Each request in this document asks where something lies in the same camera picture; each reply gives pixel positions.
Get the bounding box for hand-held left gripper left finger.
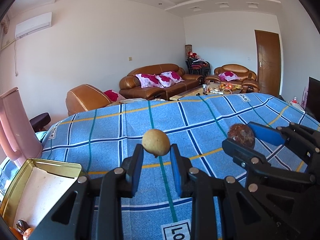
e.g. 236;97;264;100
30;144;144;240

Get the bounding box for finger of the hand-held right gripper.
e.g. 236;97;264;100
247;121;320;170
222;138;320;240

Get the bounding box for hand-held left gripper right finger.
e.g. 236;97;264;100
171;144;278;240

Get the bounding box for dark reddish round fruit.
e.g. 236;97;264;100
227;123;256;150

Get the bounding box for yellow longan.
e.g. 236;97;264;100
142;129;171;157

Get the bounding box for gold metal tin box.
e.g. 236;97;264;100
0;158;83;240

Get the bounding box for orange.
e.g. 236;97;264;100
22;227;34;240

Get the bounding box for dark brown cracked fruit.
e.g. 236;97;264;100
15;219;28;232

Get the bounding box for blue plaid tablecloth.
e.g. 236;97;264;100
0;92;320;240

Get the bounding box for black television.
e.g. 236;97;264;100
305;77;320;120

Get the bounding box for pink floral pillow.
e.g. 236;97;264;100
218;71;239;82
155;70;185;88
103;89;127;103
135;73;162;88

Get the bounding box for brown wooden door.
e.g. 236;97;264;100
254;29;282;97

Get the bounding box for brown leather armchair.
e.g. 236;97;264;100
65;84;113;117
205;64;260;95

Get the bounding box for wooden coffee table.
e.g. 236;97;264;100
169;82;243;101

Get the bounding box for brown leather sofa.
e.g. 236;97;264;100
119;64;204;100

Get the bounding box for stacked dark chairs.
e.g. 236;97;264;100
185;59;212;77

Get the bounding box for dark stool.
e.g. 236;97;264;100
29;112;51;132

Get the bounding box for pink electric kettle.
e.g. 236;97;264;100
0;87;43;168

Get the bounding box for white air conditioner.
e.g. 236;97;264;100
15;12;52;39

